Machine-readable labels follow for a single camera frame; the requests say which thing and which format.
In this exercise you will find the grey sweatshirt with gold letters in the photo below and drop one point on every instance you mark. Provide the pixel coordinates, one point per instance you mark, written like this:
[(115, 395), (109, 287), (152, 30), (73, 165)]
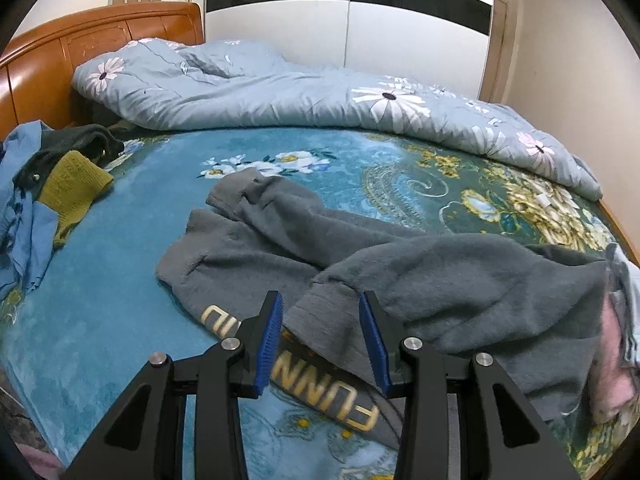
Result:
[(536, 308)]

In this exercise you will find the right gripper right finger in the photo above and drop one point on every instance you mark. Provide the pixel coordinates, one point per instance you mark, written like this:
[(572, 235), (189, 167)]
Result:
[(501, 436)]

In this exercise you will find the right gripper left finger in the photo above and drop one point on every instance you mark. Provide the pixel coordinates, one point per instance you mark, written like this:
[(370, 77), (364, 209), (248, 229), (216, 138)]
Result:
[(141, 435)]

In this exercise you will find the blue shirt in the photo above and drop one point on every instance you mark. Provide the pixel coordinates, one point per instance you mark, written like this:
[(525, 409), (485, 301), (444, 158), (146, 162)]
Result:
[(27, 226)]

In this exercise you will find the teal floral bed blanket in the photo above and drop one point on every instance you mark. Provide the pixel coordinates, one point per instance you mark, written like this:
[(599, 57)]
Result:
[(72, 345)]

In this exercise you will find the dark green and mustard garment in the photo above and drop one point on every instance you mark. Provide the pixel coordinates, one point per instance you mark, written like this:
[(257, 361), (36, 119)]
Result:
[(67, 173)]

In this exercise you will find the white wardrobe with black band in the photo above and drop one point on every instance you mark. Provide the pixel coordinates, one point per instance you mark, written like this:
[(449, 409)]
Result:
[(431, 41)]

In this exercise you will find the light blue floral quilt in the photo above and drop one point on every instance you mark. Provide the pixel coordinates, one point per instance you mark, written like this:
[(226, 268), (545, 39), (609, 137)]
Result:
[(161, 85)]

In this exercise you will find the orange wooden headboard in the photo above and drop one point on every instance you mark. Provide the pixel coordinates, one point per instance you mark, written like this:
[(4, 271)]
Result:
[(37, 67)]

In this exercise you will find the pink folded garment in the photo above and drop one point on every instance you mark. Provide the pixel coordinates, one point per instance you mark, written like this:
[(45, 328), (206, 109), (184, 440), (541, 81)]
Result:
[(611, 385)]

